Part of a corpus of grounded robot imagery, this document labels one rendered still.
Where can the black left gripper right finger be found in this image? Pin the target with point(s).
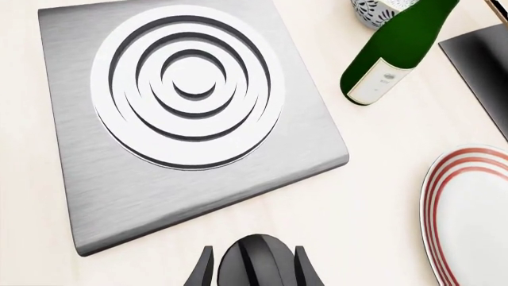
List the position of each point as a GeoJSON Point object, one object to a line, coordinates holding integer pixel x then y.
{"type": "Point", "coordinates": [307, 272]}

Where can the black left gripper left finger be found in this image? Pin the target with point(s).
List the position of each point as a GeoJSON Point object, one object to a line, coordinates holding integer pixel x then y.
{"type": "Point", "coordinates": [200, 272]}

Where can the round black stove knob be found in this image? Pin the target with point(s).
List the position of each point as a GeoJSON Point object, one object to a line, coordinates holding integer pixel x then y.
{"type": "Point", "coordinates": [256, 262]}

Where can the flat grey stove plate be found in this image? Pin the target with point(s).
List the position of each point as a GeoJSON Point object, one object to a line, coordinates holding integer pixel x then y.
{"type": "Point", "coordinates": [119, 178]}

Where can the white plate with red rings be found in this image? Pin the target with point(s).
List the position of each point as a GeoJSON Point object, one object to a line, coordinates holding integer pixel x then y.
{"type": "Point", "coordinates": [472, 208]}

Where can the green wine bottle white label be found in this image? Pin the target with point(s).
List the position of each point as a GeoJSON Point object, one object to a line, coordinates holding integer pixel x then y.
{"type": "Point", "coordinates": [387, 56]}

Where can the blue patterned white bowl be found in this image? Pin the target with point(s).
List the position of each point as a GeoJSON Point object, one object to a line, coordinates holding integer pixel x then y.
{"type": "Point", "coordinates": [373, 12]}

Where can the flat black board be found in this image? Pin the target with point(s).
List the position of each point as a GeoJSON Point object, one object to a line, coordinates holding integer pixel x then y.
{"type": "Point", "coordinates": [482, 65]}

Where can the wooden edged object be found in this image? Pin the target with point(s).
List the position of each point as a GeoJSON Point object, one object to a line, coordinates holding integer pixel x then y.
{"type": "Point", "coordinates": [498, 7]}

